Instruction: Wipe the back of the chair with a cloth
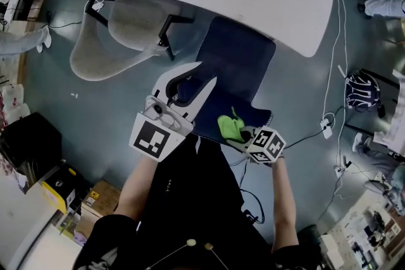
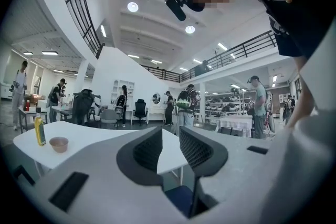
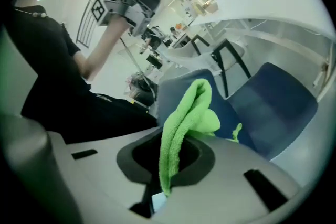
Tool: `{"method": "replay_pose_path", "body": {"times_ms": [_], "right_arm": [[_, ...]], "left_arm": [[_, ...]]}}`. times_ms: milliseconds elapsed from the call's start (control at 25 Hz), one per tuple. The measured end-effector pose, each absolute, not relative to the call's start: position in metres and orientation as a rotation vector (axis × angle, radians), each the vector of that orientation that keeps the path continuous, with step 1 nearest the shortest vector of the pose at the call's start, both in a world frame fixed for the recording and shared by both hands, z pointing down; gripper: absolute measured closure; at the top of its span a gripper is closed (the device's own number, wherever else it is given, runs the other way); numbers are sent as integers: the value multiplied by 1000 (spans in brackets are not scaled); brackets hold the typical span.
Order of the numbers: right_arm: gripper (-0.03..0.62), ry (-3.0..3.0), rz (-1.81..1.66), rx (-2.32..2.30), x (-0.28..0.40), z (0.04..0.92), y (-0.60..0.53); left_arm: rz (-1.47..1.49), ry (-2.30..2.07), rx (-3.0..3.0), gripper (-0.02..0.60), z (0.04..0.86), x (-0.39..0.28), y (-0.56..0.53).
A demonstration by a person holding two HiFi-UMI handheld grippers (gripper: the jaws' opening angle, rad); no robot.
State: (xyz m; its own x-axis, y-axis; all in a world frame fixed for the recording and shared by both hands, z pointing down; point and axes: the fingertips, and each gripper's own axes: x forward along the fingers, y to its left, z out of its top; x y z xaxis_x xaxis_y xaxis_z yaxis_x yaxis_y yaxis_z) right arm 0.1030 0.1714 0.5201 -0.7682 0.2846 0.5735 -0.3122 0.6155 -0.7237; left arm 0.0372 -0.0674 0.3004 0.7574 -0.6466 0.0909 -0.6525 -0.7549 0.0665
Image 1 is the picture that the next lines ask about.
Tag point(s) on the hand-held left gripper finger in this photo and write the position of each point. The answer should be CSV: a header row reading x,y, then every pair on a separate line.
x,y
164,80
202,98

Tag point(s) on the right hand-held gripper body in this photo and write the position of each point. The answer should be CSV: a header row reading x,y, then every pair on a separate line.
x,y
265,143

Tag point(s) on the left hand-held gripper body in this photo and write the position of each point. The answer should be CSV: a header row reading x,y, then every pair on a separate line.
x,y
148,139

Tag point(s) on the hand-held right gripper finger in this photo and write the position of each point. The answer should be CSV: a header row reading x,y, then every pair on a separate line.
x,y
237,145

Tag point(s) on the green cleaning cloth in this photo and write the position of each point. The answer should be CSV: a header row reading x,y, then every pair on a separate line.
x,y
229,126

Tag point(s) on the navy blue chair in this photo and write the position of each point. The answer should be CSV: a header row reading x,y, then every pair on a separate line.
x,y
240,53

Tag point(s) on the person's left forearm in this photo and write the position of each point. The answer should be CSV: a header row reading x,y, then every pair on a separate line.
x,y
136,189

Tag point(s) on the person's right forearm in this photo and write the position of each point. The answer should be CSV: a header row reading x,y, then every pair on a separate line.
x,y
283,205

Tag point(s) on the white power strip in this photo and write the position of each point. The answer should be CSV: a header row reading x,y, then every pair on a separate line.
x,y
340,170
98,5
326,129

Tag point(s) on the person's black clothing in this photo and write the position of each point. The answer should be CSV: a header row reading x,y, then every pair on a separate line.
x,y
190,199

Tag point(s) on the grey fabric armchair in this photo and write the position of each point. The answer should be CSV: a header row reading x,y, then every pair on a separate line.
x,y
95,63

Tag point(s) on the cardboard box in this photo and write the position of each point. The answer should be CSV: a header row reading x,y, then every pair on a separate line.
x,y
101,199

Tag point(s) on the small white scrap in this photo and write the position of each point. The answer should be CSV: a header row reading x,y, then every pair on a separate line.
x,y
74,95

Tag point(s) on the patterned dark backpack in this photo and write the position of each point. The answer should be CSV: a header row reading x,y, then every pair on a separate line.
x,y
362,93

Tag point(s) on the yellow black case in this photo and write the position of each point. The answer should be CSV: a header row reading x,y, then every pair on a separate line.
x,y
55,196

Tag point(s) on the black bag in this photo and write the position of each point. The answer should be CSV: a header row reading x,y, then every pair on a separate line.
x,y
28,139

